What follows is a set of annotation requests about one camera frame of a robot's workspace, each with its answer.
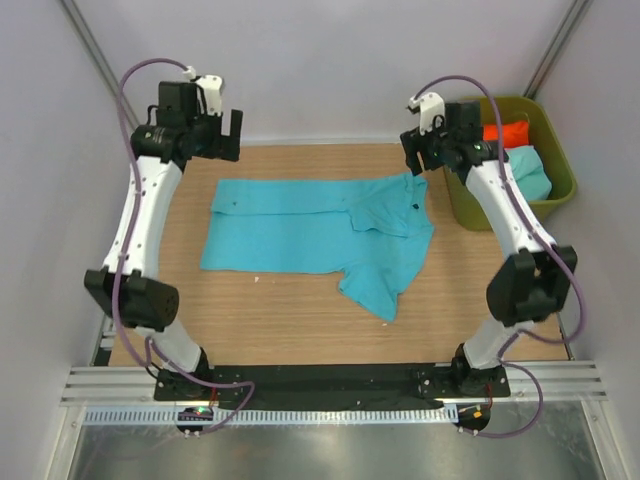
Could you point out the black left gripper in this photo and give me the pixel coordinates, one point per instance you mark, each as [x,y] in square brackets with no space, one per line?
[224,147]

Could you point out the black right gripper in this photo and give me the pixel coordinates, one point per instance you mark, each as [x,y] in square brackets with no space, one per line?
[411,142]

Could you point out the blue t shirt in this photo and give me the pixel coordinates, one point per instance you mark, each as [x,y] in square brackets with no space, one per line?
[376,232]

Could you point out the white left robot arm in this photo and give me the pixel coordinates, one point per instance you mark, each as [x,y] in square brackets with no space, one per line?
[186,122]

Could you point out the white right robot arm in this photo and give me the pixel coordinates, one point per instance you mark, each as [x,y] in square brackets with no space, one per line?
[533,281]

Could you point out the olive green plastic tub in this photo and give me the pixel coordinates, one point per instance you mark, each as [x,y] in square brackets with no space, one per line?
[466,209]

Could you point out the orange folded t shirt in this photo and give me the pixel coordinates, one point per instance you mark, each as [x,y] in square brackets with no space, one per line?
[515,134]

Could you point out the mint green folded t shirt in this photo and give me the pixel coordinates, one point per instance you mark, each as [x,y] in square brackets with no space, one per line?
[529,173]

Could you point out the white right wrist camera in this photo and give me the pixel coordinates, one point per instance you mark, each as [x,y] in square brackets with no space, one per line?
[430,107]

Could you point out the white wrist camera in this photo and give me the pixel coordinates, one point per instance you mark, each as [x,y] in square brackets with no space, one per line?
[203,93]
[430,107]

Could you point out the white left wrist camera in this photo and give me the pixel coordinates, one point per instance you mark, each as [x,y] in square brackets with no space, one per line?
[203,93]

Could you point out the aluminium right frame post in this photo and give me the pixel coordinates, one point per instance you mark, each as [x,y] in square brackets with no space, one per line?
[568,26]

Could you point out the aluminium frame post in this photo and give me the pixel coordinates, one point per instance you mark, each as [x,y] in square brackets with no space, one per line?
[568,26]
[86,37]

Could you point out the aluminium left frame post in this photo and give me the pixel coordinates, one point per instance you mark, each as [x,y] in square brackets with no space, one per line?
[86,37]

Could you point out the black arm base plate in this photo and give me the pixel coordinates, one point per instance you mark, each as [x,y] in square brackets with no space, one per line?
[333,385]

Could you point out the slotted grey cable duct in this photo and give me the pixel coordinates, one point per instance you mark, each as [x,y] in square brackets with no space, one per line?
[198,416]

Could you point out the aluminium front frame rail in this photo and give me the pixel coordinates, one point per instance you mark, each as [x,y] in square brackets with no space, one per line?
[559,381]

